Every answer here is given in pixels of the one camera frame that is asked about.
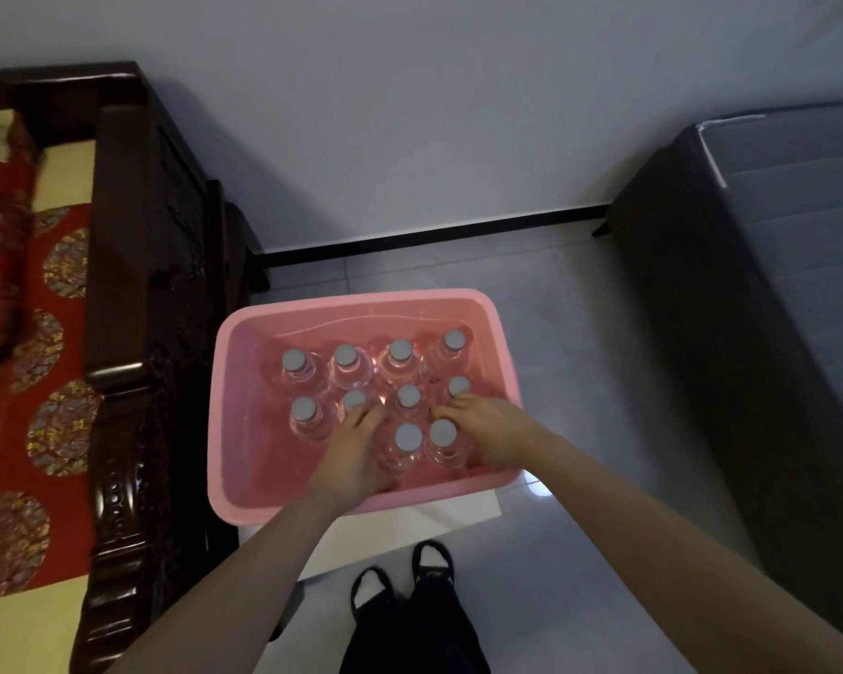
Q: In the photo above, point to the grey mattress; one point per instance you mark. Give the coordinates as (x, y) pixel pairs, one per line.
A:
(801, 224)

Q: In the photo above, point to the group of water bottles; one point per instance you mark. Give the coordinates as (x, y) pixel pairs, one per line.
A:
(344, 357)

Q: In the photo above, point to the person's black left shoe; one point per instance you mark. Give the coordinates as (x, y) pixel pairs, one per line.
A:
(372, 593)

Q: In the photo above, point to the clear grey-capped plastic bottle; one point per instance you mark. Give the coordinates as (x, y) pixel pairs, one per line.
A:
(443, 433)
(408, 437)

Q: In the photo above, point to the pink plastic basin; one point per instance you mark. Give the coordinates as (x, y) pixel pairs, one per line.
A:
(253, 414)

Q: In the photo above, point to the red patterned seat cushion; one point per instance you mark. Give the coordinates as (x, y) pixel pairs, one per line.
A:
(49, 414)

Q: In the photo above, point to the person's right fingers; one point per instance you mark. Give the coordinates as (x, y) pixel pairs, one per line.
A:
(455, 412)

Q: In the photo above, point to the person's black shoe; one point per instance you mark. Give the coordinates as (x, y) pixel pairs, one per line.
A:
(432, 565)
(372, 593)

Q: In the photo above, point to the person's left fingers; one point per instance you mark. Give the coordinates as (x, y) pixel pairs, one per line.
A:
(364, 417)

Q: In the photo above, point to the person's dark trousers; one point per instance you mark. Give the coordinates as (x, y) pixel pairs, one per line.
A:
(414, 638)

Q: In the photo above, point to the dark carved wooden sofa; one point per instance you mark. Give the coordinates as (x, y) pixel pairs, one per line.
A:
(154, 308)

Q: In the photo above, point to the person's right hand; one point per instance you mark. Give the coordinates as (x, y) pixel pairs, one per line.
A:
(499, 431)

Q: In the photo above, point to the person's left forearm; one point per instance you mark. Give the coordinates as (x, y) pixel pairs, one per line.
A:
(253, 589)

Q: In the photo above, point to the black skirting board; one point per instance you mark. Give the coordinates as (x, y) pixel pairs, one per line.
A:
(428, 235)

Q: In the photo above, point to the white stand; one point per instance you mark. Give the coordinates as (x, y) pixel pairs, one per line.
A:
(393, 533)

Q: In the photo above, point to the person's black right shoe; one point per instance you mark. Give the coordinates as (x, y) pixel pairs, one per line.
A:
(432, 565)

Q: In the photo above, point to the person's left hand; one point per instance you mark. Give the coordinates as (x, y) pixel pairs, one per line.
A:
(348, 463)

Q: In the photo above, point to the person's right forearm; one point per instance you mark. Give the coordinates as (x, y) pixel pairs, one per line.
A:
(674, 561)

